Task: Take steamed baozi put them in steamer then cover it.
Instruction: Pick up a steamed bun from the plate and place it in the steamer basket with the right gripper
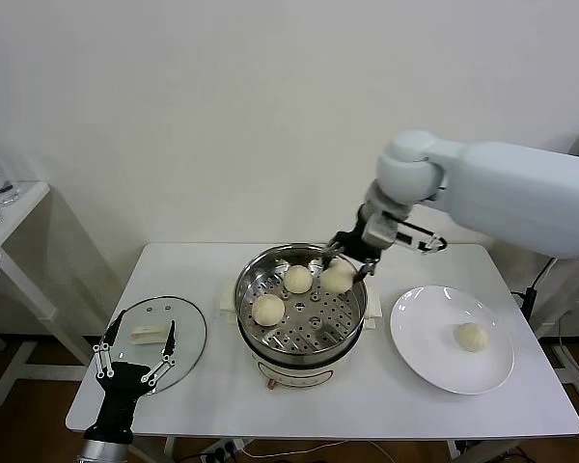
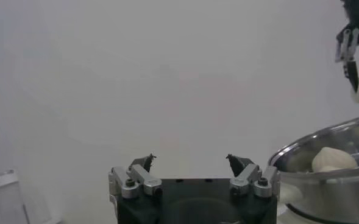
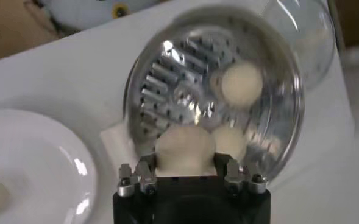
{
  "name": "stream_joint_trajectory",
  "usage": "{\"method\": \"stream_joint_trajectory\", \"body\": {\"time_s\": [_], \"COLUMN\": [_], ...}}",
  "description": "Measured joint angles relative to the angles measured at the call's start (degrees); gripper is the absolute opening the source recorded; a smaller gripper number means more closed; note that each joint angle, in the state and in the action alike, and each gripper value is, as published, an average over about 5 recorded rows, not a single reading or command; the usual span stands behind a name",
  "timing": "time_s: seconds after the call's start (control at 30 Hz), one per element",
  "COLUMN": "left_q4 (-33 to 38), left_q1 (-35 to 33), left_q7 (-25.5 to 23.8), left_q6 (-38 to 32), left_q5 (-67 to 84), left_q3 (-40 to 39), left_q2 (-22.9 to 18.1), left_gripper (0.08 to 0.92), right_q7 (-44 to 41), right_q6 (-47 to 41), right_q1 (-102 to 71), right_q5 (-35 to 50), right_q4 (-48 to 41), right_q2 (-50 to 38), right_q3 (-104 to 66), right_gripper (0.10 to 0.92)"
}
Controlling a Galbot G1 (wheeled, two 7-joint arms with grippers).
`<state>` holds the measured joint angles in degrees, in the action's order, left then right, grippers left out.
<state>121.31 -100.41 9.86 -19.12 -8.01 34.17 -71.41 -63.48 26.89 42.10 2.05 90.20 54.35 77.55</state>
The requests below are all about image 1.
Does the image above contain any black laptop power cable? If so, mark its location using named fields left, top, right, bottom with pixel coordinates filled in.
left=530, top=258, right=559, bottom=291

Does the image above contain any white electric cooker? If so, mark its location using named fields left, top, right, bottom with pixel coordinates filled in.
left=217, top=284, right=384, bottom=390

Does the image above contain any white steamed baozi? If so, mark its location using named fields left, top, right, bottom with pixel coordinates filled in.
left=455, top=321, right=490, bottom=353
left=251, top=294, right=286, bottom=326
left=282, top=264, right=314, bottom=294
left=320, top=259, right=356, bottom=294

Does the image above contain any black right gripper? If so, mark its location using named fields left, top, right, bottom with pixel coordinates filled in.
left=319, top=216, right=385, bottom=286

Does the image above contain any white power strip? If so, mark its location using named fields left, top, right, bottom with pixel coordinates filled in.
left=200, top=438, right=247, bottom=459

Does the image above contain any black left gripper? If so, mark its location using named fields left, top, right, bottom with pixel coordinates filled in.
left=84, top=309, right=178, bottom=443

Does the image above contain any perforated steel steamer basket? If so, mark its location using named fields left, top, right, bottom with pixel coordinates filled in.
left=234, top=244, right=368, bottom=356

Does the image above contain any white round plate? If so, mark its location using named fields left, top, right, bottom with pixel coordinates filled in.
left=388, top=285, right=515, bottom=395

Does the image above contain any glass pot lid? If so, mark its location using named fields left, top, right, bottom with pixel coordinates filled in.
left=95, top=294, right=208, bottom=393

